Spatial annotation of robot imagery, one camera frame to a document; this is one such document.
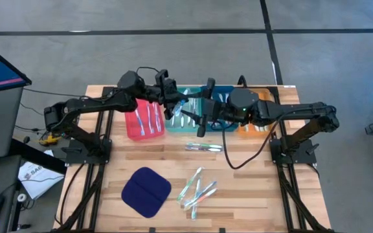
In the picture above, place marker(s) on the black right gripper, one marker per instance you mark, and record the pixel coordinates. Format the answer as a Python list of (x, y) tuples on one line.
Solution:
[(215, 113)]

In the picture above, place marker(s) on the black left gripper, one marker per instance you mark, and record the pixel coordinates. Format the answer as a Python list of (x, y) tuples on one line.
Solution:
[(167, 95)]

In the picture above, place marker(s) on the blue toothbrush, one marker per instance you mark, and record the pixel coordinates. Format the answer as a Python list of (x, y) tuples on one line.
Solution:
[(150, 121), (178, 108), (139, 123)]

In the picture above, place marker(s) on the purple toothbrush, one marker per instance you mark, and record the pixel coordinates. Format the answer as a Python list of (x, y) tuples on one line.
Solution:
[(182, 121), (202, 149)]

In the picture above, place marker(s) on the pink plastic bin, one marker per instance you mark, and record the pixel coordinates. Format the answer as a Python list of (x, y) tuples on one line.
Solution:
[(131, 129)]

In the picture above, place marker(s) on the purple cloth mat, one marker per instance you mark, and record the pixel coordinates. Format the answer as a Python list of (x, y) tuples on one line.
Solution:
[(146, 192)]

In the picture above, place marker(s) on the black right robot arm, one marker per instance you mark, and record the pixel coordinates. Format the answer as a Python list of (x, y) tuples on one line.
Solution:
[(296, 111)]

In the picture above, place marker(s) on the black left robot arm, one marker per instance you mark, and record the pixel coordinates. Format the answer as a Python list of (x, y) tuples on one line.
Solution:
[(92, 103)]

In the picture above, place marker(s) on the pile of wrapped toothbrushes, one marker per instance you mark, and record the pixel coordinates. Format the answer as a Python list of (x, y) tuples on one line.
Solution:
[(207, 187)]

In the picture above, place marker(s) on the light teal plastic bin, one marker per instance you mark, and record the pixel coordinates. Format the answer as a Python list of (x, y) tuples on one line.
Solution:
[(191, 130)]

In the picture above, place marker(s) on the dark blue plastic bin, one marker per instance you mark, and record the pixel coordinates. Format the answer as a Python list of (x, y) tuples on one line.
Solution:
[(222, 90)]

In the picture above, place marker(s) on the orange plastic bin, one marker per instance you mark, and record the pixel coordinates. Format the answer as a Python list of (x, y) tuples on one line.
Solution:
[(265, 94)]

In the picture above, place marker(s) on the yellow hand tool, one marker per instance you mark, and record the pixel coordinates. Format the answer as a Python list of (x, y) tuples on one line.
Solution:
[(49, 139)]

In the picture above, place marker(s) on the white paper booklet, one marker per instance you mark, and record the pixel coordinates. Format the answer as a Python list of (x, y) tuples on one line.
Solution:
[(37, 181)]

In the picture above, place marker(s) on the white tape roll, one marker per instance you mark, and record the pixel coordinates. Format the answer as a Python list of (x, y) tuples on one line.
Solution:
[(18, 197)]

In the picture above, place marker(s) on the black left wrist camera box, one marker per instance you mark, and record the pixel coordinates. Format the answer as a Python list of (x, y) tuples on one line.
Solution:
[(162, 77)]

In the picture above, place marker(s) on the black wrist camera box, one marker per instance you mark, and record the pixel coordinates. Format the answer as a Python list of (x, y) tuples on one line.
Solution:
[(162, 77), (210, 89)]

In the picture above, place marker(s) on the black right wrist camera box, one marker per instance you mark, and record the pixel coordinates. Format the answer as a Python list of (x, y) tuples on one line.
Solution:
[(210, 89)]

